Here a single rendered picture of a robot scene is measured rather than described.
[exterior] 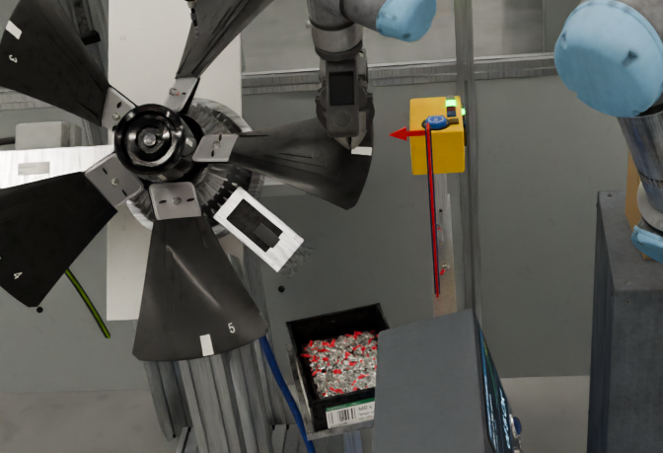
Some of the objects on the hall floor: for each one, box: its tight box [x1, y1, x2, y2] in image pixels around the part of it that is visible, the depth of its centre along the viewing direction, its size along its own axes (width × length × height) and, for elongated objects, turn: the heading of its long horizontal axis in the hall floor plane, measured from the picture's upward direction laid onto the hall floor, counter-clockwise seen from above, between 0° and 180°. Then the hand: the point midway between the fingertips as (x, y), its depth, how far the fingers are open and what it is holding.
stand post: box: [230, 341, 273, 453], centre depth 223 cm, size 4×9×115 cm, turn 96°
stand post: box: [179, 352, 247, 453], centre depth 209 cm, size 4×9×91 cm, turn 96°
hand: (350, 145), depth 156 cm, fingers closed
